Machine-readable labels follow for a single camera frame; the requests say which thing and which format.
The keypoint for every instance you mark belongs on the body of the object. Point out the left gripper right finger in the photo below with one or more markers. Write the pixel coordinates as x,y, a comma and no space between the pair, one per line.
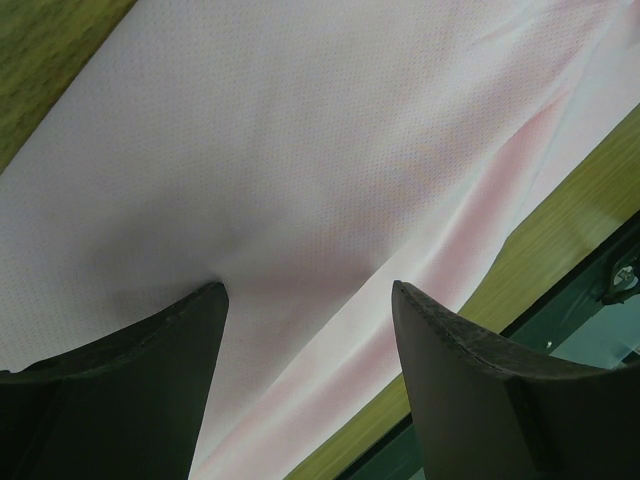
485,407

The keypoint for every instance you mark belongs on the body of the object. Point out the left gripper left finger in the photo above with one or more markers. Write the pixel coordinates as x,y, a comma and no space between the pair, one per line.
127,406

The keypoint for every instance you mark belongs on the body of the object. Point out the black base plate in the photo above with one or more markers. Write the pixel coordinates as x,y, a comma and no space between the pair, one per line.
589,317

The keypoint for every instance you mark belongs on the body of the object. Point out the pink t shirt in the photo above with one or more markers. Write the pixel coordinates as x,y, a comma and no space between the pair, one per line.
307,154

